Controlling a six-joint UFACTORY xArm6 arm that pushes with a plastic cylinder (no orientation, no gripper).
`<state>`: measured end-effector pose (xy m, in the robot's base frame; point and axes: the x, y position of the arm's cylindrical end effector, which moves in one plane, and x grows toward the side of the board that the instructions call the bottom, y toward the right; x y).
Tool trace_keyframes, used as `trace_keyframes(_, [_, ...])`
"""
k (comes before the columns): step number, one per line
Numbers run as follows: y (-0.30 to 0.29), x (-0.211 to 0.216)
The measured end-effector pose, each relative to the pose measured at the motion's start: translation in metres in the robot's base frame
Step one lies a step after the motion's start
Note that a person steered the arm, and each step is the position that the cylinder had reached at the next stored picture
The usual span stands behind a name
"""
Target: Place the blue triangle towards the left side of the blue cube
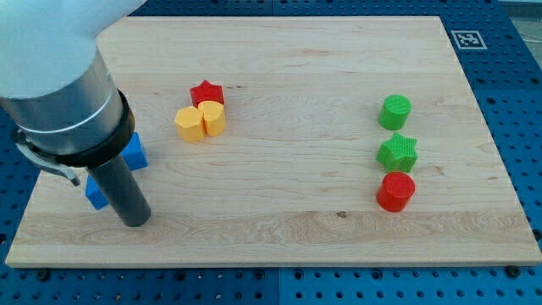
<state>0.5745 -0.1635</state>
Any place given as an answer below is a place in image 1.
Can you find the red star block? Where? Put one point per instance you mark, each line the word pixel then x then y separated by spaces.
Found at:
pixel 206 92

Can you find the green cylinder block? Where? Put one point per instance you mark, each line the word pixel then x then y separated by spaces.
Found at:
pixel 394 112

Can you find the blue triangle block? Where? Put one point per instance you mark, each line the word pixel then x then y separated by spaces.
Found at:
pixel 94 194

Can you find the yellow pentagon block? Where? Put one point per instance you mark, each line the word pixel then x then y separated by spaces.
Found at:
pixel 189 124

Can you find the red cylinder block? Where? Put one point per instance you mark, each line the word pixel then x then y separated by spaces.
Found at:
pixel 396 190

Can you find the blue cube block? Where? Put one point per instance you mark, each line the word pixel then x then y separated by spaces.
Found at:
pixel 134 153

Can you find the yellow heart block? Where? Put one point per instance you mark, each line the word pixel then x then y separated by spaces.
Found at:
pixel 213 116

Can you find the white fiducial marker tag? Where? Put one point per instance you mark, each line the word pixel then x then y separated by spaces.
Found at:
pixel 468 40

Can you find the grey cable clip on arm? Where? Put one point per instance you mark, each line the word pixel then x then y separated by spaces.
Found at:
pixel 44 163

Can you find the green star block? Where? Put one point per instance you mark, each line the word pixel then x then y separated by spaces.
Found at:
pixel 398 153

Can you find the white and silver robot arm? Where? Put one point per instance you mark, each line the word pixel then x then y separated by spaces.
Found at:
pixel 55 84

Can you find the wooden board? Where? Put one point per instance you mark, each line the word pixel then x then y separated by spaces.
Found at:
pixel 292 180

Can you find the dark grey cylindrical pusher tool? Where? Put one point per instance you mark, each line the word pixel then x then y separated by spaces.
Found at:
pixel 120 188

